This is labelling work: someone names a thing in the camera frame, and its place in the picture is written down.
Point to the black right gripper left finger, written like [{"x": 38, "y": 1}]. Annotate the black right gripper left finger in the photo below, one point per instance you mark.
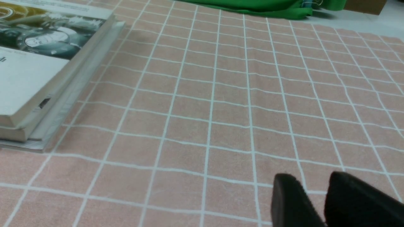
[{"x": 290, "y": 205}]

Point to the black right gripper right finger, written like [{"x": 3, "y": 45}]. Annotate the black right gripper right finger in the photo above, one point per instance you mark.
[{"x": 351, "y": 202}]

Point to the pink checkered tablecloth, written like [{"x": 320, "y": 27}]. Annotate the pink checkered tablecloth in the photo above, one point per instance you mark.
[{"x": 194, "y": 110}]

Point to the brown cardboard box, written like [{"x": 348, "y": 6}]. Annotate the brown cardboard box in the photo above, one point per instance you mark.
[{"x": 372, "y": 7}]

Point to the green backdrop cloth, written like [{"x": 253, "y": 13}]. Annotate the green backdrop cloth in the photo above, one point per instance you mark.
[{"x": 283, "y": 9}]

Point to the bottom thin grey book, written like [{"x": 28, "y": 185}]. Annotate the bottom thin grey book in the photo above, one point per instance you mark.
[{"x": 52, "y": 121}]

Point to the middle white book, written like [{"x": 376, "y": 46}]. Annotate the middle white book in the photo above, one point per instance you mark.
[{"x": 97, "y": 55}]

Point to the top book with car cover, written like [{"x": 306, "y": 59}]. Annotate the top book with car cover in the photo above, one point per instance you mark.
[{"x": 40, "y": 40}]

